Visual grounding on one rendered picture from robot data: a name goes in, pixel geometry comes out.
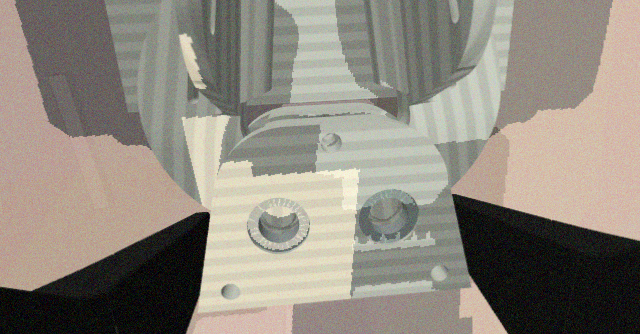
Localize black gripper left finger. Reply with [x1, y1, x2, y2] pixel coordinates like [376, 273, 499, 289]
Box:
[0, 212, 210, 334]

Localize cream housing plate with holes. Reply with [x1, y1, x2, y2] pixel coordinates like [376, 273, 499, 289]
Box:
[198, 114, 471, 313]

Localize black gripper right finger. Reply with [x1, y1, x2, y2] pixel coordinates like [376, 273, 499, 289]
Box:
[452, 194, 640, 334]

